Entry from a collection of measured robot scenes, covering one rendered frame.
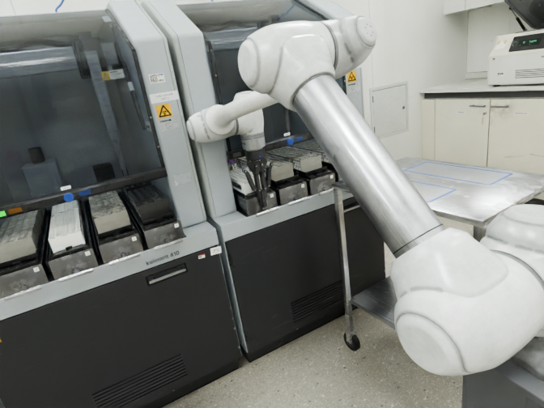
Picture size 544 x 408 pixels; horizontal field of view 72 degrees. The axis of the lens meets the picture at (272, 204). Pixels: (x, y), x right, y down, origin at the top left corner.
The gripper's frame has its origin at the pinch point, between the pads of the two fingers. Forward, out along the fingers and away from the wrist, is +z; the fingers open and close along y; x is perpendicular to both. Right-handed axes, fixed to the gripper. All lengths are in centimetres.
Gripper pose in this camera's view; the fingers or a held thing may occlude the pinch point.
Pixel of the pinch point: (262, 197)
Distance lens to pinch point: 149.6
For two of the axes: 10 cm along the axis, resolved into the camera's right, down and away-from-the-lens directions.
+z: 1.5, 9.3, 3.3
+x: 4.7, 2.3, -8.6
